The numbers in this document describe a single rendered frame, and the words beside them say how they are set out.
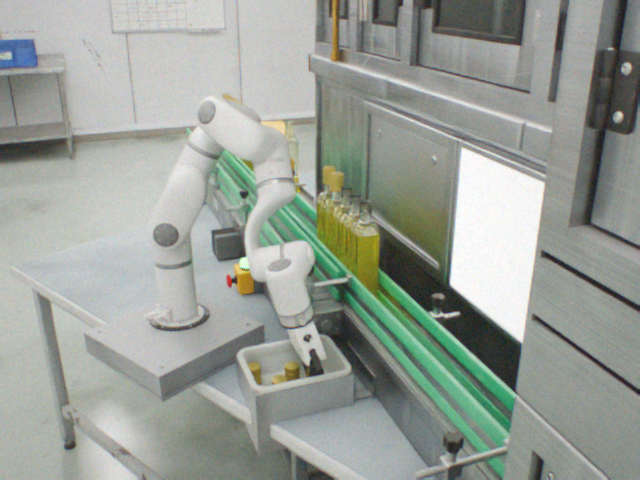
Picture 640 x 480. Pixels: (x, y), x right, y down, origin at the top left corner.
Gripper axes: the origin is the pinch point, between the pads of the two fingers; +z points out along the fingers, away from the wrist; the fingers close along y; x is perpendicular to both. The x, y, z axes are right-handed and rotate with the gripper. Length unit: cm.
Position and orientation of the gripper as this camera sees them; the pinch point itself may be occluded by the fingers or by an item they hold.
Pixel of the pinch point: (314, 371)
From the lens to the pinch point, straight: 147.0
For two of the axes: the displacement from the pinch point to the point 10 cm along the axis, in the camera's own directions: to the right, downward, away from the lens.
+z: 2.4, 8.5, 4.6
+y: -3.6, -3.6, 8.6
